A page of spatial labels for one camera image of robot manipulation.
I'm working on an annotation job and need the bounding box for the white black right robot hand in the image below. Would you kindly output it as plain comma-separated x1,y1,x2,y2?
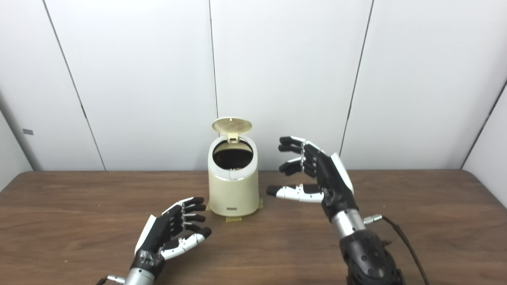
266,136,359,222

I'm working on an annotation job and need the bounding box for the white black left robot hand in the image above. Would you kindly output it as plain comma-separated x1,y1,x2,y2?
131,197,212,277

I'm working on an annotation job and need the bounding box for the cream-colored lidded bin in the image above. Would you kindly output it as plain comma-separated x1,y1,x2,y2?
208,117,260,217

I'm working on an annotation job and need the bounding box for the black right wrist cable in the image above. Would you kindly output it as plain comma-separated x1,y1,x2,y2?
364,214,430,285

